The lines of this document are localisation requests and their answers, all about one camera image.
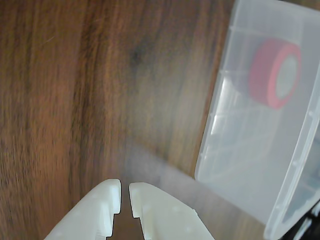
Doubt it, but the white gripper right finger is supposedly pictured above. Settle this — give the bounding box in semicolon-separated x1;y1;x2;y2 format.
128;181;216;240

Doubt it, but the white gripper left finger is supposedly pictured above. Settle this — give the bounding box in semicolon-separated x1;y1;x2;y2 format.
43;178;123;240

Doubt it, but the red tape roll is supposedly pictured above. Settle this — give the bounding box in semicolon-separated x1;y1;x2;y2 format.
248;37;302;110

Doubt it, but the clear plastic storage box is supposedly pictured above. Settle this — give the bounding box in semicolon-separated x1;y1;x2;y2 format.
194;0;320;240

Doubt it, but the black unidentified object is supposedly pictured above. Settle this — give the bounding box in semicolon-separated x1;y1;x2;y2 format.
281;199;320;240

